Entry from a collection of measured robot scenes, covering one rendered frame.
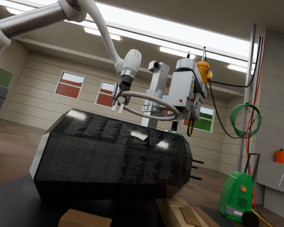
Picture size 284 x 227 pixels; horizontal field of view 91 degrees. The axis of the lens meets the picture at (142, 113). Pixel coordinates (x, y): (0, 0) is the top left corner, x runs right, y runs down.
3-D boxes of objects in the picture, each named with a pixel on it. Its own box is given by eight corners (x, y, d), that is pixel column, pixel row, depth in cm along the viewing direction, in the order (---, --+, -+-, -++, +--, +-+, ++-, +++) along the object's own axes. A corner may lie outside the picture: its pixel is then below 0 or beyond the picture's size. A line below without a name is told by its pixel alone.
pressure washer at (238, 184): (242, 216, 192) (249, 153, 207) (259, 231, 158) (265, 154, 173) (215, 207, 199) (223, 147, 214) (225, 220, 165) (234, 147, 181)
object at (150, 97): (136, 117, 136) (136, 114, 136) (186, 124, 108) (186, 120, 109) (98, 93, 97) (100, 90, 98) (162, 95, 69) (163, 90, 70)
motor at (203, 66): (190, 90, 241) (194, 70, 248) (210, 90, 224) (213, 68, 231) (186, 83, 219) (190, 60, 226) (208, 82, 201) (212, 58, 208)
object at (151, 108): (140, 112, 252) (145, 91, 259) (159, 117, 253) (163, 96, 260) (142, 109, 217) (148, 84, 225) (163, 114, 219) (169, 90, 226)
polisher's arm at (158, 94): (140, 103, 227) (144, 89, 232) (146, 109, 259) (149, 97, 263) (187, 111, 201) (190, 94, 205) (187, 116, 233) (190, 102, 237)
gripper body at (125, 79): (125, 74, 85) (121, 88, 83) (135, 81, 90) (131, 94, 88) (118, 76, 90) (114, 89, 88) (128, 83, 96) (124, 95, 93)
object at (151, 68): (147, 71, 259) (149, 64, 261) (156, 74, 260) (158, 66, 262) (148, 66, 239) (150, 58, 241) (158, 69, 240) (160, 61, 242)
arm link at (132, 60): (139, 71, 89) (132, 78, 101) (146, 51, 92) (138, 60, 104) (124, 64, 85) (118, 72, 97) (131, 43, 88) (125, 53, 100)
